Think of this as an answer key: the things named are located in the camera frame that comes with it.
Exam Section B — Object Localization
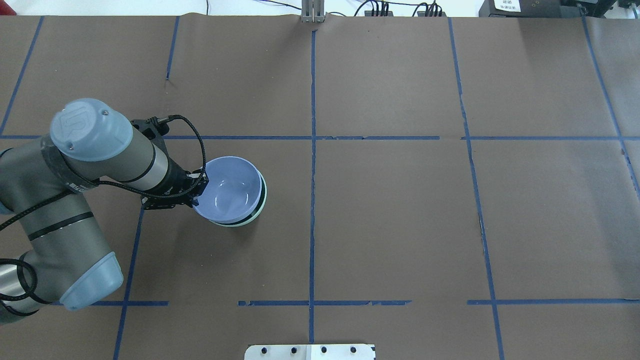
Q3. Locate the grey metal bracket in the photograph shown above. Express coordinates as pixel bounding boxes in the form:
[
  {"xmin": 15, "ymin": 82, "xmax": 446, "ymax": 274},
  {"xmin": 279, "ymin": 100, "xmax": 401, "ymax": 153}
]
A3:
[{"xmin": 301, "ymin": 0, "xmax": 327, "ymax": 23}]

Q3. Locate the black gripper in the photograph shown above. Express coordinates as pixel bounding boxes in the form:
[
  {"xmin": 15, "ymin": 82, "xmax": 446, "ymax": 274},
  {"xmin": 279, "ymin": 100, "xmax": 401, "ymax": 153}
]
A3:
[{"xmin": 131, "ymin": 117, "xmax": 208, "ymax": 210}]

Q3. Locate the white metal mounting plate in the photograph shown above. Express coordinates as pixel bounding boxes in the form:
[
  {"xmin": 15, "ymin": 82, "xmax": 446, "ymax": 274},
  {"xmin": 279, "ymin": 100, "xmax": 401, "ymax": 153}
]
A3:
[{"xmin": 244, "ymin": 343, "xmax": 377, "ymax": 360}]

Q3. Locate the blue bowl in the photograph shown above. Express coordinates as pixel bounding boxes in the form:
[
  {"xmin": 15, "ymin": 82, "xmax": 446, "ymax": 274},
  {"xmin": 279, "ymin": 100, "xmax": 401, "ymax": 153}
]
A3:
[{"xmin": 193, "ymin": 156, "xmax": 261, "ymax": 224}]

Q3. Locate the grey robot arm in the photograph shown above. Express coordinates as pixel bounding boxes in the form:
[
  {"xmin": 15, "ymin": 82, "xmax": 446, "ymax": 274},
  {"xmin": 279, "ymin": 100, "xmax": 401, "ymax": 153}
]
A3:
[{"xmin": 1, "ymin": 98, "xmax": 208, "ymax": 325}]

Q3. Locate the green bowl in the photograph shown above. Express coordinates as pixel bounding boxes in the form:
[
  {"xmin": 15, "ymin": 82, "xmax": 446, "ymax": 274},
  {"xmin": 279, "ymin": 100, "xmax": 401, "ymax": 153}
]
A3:
[{"xmin": 208, "ymin": 171, "xmax": 268, "ymax": 228}]

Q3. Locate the black equipment box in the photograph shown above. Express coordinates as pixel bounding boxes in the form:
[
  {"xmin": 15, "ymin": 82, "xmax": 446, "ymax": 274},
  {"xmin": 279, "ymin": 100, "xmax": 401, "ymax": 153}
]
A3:
[{"xmin": 478, "ymin": 0, "xmax": 615, "ymax": 19}]

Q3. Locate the brown paper table mat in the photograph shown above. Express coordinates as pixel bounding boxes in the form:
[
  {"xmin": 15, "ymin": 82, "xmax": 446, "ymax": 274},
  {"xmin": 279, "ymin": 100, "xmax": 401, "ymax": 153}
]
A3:
[{"xmin": 1, "ymin": 13, "xmax": 639, "ymax": 360}]

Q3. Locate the black braided cable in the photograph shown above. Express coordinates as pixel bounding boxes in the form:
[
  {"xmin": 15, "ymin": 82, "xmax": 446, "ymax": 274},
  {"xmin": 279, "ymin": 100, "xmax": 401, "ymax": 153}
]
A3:
[{"xmin": 0, "ymin": 114, "xmax": 208, "ymax": 317}]

